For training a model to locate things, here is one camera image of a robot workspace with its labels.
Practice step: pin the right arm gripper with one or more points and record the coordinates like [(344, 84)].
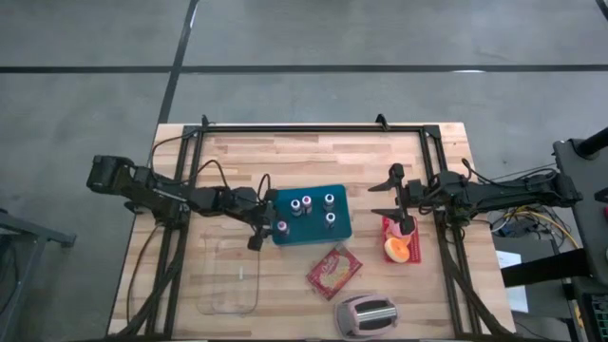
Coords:
[(409, 197)]

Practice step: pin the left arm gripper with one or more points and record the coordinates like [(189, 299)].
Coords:
[(252, 209)]

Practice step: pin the orange frosted toy donut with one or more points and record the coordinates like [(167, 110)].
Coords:
[(396, 252)]

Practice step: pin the red plastic basket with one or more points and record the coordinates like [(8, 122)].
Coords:
[(417, 247)]

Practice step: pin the silver small bottle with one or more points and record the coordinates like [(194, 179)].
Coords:
[(330, 219)]

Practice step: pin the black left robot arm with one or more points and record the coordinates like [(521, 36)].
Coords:
[(157, 192)]

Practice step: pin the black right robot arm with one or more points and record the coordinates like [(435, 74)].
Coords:
[(503, 192)]

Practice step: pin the teal plastic bin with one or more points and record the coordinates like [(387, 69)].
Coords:
[(313, 235)]

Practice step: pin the red foil snack packet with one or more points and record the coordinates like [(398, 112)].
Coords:
[(332, 271)]

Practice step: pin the clear plastic container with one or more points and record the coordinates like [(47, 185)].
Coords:
[(209, 304)]

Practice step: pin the grey chrome toaster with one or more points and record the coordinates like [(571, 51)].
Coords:
[(347, 318)]

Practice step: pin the white paper sheet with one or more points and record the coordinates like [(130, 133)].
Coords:
[(510, 280)]

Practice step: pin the black support beam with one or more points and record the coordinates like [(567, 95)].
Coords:
[(546, 268)]

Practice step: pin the grey equipment cart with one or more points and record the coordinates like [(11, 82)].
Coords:
[(579, 199)]

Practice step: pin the grey metal table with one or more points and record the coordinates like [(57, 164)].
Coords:
[(28, 228)]

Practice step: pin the black frame clamp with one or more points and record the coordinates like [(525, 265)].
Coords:
[(380, 120), (205, 120)]

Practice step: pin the black aluminium rig frame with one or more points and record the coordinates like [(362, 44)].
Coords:
[(309, 128)]

